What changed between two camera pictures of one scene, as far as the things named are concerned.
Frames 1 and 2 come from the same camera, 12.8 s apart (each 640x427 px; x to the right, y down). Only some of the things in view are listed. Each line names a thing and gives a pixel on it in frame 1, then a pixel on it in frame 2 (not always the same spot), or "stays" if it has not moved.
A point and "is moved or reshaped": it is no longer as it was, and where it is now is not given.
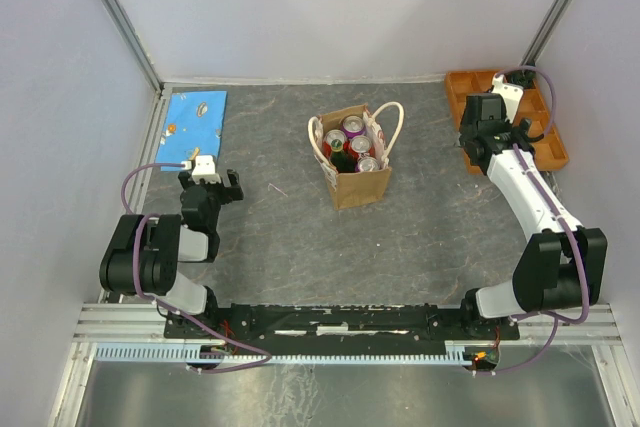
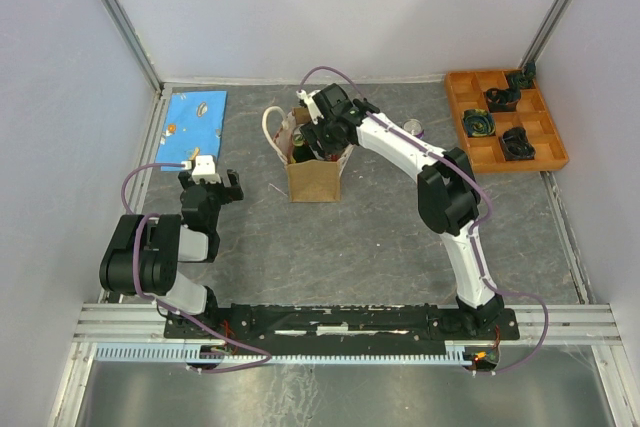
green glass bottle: x=342 y=162 → x=301 y=151
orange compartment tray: x=550 y=150 stays
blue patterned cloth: x=192 y=127 stays
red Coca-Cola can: x=329 y=137 is moved or reshaped
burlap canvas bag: x=359 y=188 → x=317 y=181
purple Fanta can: x=352 y=125 is moved or reshaped
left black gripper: x=229 y=193 stays
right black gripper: x=463 y=129 → x=312 y=134
